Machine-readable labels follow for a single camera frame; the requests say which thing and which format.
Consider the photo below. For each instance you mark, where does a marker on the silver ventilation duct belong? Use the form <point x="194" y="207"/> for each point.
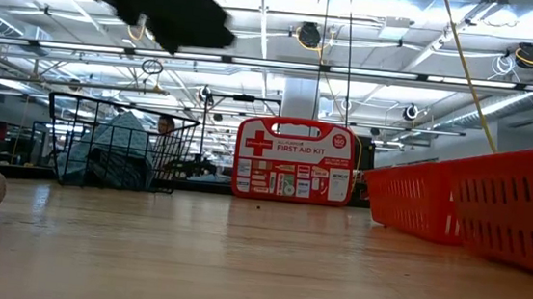
<point x="507" y="105"/>

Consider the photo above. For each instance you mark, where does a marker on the long ceiling light strip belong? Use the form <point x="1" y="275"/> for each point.
<point x="274" y="64"/>

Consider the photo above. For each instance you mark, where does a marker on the black table edge rail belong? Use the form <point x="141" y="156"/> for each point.
<point x="205" y="188"/>

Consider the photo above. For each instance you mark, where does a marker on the grey-blue cloth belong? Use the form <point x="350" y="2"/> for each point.
<point x="122" y="142"/>

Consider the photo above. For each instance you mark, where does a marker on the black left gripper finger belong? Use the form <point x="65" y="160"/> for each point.
<point x="181" y="16"/>

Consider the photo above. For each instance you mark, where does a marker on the red first aid kit case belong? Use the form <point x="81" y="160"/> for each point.
<point x="295" y="152"/>

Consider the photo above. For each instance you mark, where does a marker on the small red plastic basket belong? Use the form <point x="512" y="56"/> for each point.
<point x="412" y="201"/>

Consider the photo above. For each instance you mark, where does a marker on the small black ceiling reel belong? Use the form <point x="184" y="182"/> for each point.
<point x="203" y="94"/>
<point x="410" y="113"/>

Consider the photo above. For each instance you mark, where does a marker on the person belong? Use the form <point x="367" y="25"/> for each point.
<point x="166" y="125"/>

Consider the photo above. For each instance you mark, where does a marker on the white square column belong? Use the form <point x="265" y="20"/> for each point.
<point x="300" y="99"/>

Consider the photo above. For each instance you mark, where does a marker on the black metal frame stand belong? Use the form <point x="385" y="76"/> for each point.
<point x="244" y="98"/>

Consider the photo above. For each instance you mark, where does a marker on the large red plastic basket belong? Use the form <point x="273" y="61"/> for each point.
<point x="517" y="215"/>

